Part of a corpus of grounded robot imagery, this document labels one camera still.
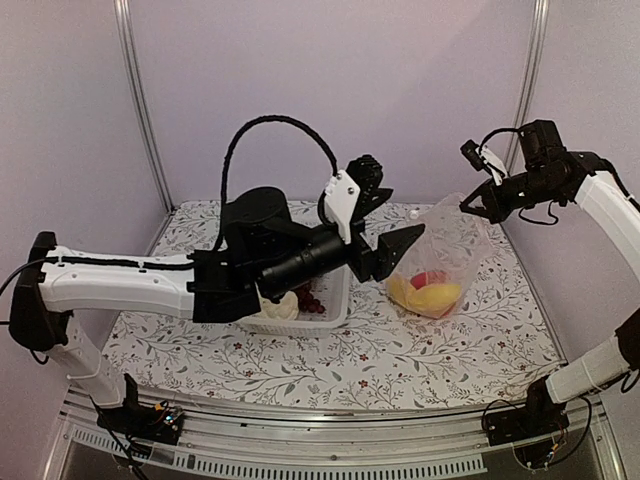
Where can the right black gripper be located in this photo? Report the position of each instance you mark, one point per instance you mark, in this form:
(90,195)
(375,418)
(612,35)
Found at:
(494,210)

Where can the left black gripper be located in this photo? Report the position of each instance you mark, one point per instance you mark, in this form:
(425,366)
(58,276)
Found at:
(383,260)

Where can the yellow toy fruit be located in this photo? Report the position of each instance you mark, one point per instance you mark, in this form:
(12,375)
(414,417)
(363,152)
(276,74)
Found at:
(399,289)
(434,298)

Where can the clear zip top bag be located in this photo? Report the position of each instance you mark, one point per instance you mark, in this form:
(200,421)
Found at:
(453,242)

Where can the red toy pepper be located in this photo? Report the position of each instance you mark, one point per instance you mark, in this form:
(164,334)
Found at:
(428,278)

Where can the purple toy grapes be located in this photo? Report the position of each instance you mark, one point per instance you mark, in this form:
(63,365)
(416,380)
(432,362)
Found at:
(307,301)

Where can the white toy cauliflower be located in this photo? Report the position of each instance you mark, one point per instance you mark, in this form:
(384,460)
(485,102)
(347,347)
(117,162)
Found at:
(285,309)

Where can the white plastic basket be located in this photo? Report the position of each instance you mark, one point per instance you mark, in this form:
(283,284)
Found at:
(331,289)

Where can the orange toy pumpkin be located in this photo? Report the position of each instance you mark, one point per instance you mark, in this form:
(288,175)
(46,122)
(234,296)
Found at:
(444,313)

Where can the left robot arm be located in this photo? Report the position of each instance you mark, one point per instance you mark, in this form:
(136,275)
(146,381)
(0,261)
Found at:
(56,282)

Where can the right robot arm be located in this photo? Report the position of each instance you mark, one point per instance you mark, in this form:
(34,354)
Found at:
(581,260)

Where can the floral table mat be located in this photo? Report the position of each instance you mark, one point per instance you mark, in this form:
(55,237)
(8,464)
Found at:
(380,357)

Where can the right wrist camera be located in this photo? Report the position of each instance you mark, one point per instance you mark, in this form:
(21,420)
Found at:
(482,158)

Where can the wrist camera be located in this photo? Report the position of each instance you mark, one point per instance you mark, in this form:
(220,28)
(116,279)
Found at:
(336,206)
(482,158)

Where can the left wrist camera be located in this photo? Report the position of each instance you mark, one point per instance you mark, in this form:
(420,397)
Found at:
(336,206)

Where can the right aluminium frame post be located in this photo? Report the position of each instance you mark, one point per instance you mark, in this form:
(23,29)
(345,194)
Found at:
(533,60)

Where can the aluminium frame post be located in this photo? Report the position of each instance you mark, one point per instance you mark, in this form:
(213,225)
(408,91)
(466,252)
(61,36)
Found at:
(122,9)
(533,60)

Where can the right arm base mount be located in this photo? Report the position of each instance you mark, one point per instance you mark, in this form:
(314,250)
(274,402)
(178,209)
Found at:
(538,416)

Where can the aluminium front rail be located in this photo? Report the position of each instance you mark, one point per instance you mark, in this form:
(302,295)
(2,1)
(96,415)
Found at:
(223,439)

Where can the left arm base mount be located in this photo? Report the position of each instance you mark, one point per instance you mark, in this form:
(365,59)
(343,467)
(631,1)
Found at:
(162,423)

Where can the left aluminium frame post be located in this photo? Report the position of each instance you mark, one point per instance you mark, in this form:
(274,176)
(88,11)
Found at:
(122,9)

